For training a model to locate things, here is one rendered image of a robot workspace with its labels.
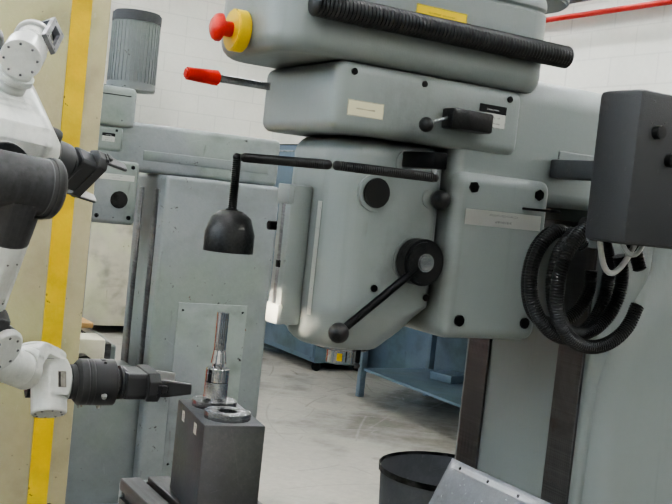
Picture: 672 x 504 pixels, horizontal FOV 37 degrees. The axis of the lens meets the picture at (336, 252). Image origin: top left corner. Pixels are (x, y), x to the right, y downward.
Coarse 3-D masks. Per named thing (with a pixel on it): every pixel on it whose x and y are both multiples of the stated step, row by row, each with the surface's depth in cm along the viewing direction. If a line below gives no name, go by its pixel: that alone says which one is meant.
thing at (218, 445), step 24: (192, 408) 198; (216, 408) 195; (240, 408) 197; (192, 432) 193; (216, 432) 187; (240, 432) 188; (264, 432) 190; (192, 456) 192; (216, 456) 187; (240, 456) 189; (192, 480) 190; (216, 480) 187; (240, 480) 189
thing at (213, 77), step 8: (184, 72) 152; (192, 72) 151; (200, 72) 152; (208, 72) 152; (216, 72) 153; (192, 80) 152; (200, 80) 152; (208, 80) 153; (216, 80) 153; (224, 80) 154; (232, 80) 155; (240, 80) 155; (248, 80) 156; (264, 88) 158
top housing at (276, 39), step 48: (240, 0) 147; (288, 0) 136; (384, 0) 141; (432, 0) 145; (480, 0) 149; (528, 0) 153; (288, 48) 138; (336, 48) 138; (384, 48) 142; (432, 48) 146
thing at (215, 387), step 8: (208, 376) 200; (216, 376) 200; (224, 376) 201; (208, 384) 200; (216, 384) 200; (224, 384) 201; (208, 392) 200; (216, 392) 200; (224, 392) 201; (208, 400) 200; (216, 400) 200; (224, 400) 201
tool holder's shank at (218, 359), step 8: (224, 312) 202; (224, 320) 201; (216, 328) 201; (224, 328) 201; (216, 336) 201; (224, 336) 201; (216, 344) 201; (224, 344) 201; (216, 352) 201; (224, 352) 201; (216, 360) 201; (224, 360) 201; (216, 368) 201
